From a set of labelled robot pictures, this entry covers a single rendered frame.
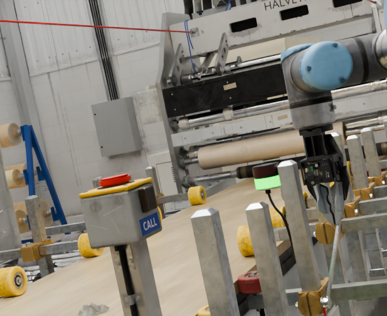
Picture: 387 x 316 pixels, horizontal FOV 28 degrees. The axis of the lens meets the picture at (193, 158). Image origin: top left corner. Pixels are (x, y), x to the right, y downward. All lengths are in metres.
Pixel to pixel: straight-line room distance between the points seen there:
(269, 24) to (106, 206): 3.47
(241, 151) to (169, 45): 0.79
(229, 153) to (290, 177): 2.51
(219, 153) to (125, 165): 7.81
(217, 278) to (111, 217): 0.32
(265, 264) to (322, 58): 0.40
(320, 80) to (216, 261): 0.45
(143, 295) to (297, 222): 0.76
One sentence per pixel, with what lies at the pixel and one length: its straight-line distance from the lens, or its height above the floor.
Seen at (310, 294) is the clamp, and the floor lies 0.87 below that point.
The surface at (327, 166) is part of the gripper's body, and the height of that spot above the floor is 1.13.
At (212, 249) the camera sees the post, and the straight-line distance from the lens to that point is 1.21.
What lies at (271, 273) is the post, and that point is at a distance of 1.46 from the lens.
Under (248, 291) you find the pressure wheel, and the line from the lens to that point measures 1.78.
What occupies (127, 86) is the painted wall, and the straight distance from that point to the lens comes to 11.81.
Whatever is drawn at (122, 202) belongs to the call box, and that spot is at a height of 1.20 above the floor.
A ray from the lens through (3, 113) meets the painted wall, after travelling 12.36.
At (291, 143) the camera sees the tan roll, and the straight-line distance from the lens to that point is 4.07.
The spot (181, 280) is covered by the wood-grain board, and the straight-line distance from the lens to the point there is 1.93.
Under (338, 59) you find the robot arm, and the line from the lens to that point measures 1.51.
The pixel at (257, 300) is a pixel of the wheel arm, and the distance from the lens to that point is 1.80.
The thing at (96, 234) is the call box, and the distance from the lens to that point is 0.97.
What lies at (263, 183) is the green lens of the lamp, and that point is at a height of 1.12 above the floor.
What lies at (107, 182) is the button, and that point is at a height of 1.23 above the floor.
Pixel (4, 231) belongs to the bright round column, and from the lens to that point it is 5.50.
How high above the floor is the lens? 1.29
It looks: 3 degrees down
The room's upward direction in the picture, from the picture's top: 12 degrees counter-clockwise
